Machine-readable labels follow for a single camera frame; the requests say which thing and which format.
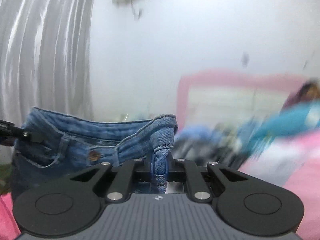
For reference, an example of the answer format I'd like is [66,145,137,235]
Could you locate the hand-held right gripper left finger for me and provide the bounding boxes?
[70,154,153,203]

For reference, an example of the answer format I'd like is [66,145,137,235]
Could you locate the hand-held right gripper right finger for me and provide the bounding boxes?
[165,154,248,203]

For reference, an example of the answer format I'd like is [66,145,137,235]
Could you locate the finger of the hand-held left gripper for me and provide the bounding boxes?
[0,119,43,147]

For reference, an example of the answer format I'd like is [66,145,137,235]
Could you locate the blue denim jeans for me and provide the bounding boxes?
[11,107,178,200]

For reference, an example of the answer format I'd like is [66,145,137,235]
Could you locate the black and white plaid shirt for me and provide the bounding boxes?
[174,140,248,168]

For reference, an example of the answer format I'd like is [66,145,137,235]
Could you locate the light blue cloth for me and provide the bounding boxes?
[177,126,215,145]

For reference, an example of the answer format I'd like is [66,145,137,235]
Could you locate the pink and cream headboard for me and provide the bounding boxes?
[176,70,320,130]

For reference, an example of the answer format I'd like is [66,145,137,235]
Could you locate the grey satin curtain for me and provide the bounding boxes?
[0,0,98,130]

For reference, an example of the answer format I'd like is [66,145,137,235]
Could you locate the teal cloth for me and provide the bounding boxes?
[246,102,320,155]

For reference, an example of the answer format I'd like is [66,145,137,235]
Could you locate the light pink quilt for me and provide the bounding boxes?
[240,130,320,240]

